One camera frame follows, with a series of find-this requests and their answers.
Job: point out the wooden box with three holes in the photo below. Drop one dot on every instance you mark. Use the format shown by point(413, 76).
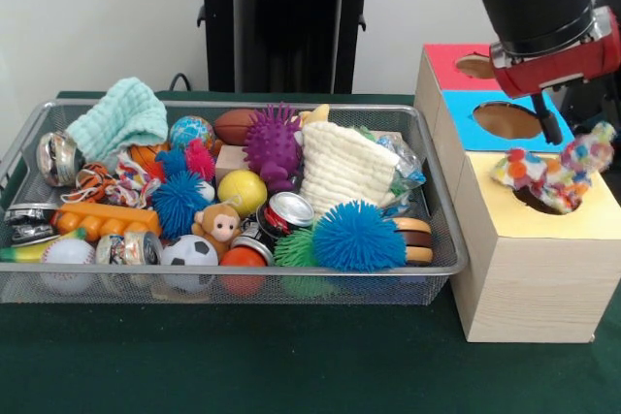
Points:
point(533, 288)

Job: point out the mint green knitted cloth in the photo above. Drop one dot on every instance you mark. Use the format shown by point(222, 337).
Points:
point(121, 118)

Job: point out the white baseball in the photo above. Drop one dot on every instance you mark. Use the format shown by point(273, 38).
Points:
point(68, 254)

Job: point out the large blue spiky ball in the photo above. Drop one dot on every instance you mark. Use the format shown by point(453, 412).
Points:
point(359, 237)

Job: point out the purple spiky ball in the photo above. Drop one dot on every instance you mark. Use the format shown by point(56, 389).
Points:
point(271, 142)

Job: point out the wooden burger toy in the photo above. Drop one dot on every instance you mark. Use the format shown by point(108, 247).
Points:
point(418, 239)

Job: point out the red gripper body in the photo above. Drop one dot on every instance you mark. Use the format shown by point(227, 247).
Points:
point(558, 67)

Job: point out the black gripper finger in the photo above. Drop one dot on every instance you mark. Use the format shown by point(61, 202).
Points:
point(550, 125)

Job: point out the large green spiky ball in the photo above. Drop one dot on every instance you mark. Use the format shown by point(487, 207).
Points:
point(296, 249)

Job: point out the silver mesh bin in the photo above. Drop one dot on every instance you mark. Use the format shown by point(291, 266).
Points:
point(436, 283)

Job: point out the cream knitted cloth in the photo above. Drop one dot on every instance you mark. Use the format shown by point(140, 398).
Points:
point(339, 171)

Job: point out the black and white soccer ball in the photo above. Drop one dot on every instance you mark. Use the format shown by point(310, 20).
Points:
point(188, 251)

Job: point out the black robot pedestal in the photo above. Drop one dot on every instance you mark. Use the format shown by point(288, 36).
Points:
point(281, 21)

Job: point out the white polka dot cloth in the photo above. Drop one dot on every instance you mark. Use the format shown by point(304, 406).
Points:
point(558, 176)

